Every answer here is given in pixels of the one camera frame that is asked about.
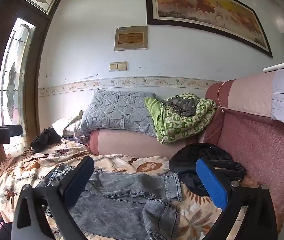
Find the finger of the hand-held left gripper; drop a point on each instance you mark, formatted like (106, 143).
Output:
(15, 130)

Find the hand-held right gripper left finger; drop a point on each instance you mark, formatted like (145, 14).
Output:
(78, 185)

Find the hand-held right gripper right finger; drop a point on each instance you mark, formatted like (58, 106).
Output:
(212, 182)

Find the grey denim pants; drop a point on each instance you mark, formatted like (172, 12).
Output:
(122, 192)

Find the small black cloth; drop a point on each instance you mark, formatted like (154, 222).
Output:
(44, 137)

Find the large black garment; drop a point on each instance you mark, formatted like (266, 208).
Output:
(187, 160)

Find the purple patterned cloth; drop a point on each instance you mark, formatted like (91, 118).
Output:
(81, 140)

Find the white pillow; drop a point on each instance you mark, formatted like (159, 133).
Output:
(64, 127)

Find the pink sofa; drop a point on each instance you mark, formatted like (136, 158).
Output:
(257, 142)

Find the green patterned quilt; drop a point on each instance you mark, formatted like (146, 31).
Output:
(177, 127)

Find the cream leaf print blanket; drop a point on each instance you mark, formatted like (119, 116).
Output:
(147, 160)

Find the wooden stained glass door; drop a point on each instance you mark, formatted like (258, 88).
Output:
(38, 55)

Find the crumpled grey garment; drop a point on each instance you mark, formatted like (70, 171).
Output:
(182, 106)

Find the grey quilted blanket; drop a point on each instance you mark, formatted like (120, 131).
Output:
(117, 112)

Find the framed landscape painting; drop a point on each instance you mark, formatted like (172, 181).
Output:
(194, 2)

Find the beige light switch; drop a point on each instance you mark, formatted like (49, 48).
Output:
(122, 65)
(114, 66)

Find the framed wall plaque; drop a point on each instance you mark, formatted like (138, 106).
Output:
(131, 38)

